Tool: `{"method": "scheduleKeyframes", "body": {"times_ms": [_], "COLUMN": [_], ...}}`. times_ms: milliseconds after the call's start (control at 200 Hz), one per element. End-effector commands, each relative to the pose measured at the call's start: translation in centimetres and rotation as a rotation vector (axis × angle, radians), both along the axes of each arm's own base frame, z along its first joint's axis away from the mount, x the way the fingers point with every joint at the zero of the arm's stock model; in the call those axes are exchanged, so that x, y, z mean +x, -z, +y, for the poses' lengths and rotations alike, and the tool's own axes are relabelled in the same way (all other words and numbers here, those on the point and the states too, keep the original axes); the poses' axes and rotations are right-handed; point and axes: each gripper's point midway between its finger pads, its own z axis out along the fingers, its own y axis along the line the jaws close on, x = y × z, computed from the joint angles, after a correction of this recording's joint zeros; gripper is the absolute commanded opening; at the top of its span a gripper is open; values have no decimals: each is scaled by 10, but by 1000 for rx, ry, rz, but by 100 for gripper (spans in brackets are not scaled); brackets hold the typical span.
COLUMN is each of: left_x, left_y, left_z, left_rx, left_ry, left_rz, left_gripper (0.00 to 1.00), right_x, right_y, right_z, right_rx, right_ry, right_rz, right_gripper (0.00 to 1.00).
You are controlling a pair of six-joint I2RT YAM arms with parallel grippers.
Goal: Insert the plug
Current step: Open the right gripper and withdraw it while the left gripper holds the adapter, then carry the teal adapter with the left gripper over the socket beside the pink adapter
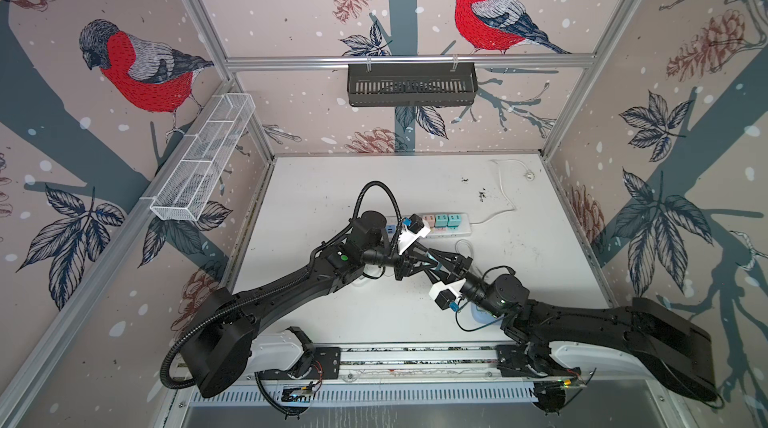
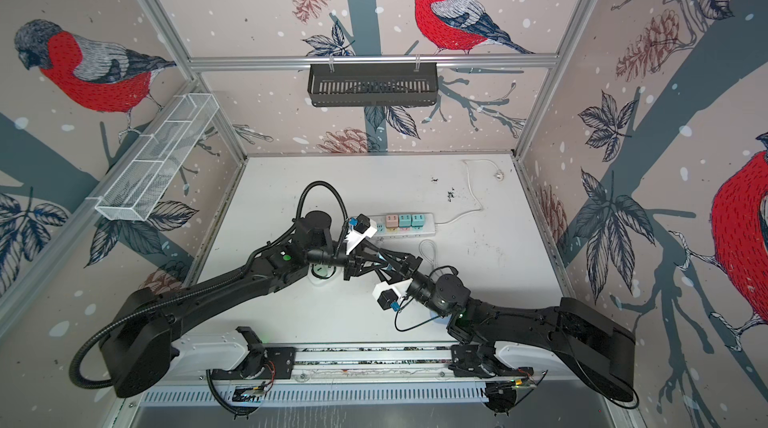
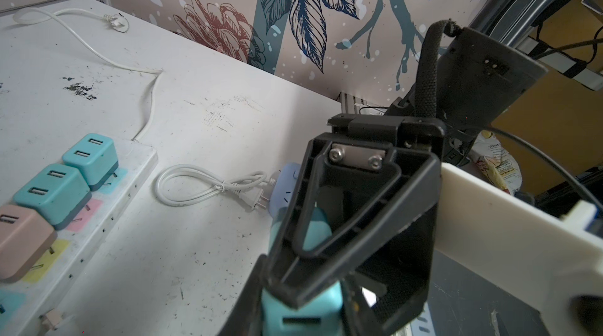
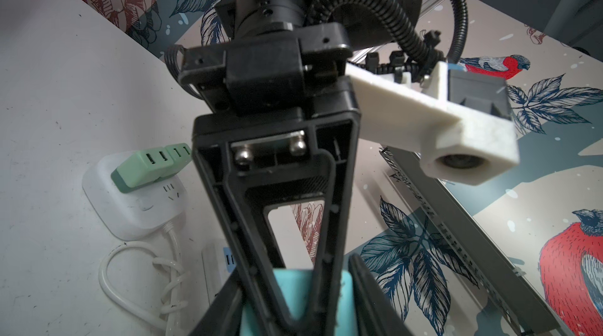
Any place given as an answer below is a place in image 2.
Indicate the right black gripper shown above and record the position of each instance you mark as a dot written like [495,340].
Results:
[414,276]

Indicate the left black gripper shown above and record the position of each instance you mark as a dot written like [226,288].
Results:
[357,263]

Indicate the long white power strip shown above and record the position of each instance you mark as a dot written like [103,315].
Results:
[428,230]

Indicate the white square socket cube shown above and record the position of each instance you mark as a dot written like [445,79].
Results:
[321,274]

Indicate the pink charger plug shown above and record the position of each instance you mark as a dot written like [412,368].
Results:
[392,221]

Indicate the teal charger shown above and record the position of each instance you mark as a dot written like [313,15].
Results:
[404,221]
[418,220]

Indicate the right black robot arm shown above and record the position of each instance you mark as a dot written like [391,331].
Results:
[597,350]

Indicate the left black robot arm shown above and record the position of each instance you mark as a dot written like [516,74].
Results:
[135,351]

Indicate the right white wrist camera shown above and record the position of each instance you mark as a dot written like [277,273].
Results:
[391,296]

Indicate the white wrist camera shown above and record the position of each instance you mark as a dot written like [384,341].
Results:
[358,229]
[391,296]

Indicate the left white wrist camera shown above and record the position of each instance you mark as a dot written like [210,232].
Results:
[358,229]

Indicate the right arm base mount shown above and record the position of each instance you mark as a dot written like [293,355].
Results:
[480,361]

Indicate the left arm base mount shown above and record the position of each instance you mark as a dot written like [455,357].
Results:
[261,362]

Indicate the black wall basket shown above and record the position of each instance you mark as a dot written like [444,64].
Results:
[373,85]

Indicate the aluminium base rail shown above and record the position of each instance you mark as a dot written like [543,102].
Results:
[367,362]

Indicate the white wire mesh basket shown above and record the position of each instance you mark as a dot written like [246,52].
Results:
[141,185]

